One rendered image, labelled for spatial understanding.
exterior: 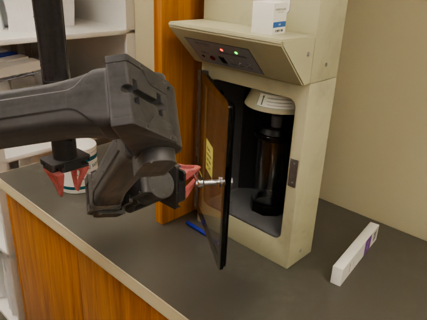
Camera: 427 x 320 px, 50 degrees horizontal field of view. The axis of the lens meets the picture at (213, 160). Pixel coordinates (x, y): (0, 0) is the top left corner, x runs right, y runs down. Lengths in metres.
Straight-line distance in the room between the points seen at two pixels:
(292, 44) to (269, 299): 0.56
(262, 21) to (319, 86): 0.20
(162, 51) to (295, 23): 0.34
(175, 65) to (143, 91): 0.72
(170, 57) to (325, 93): 0.39
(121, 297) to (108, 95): 0.90
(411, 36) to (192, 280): 0.85
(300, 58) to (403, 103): 0.51
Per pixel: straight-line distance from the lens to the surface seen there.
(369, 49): 1.40
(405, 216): 1.47
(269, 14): 0.94
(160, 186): 0.85
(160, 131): 0.48
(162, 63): 1.16
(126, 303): 1.28
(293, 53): 0.92
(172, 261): 1.18
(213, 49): 1.05
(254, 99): 1.12
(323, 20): 0.99
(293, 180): 1.07
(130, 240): 1.27
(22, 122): 0.48
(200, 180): 0.98
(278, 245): 1.17
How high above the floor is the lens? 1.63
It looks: 23 degrees down
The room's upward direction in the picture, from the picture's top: 3 degrees clockwise
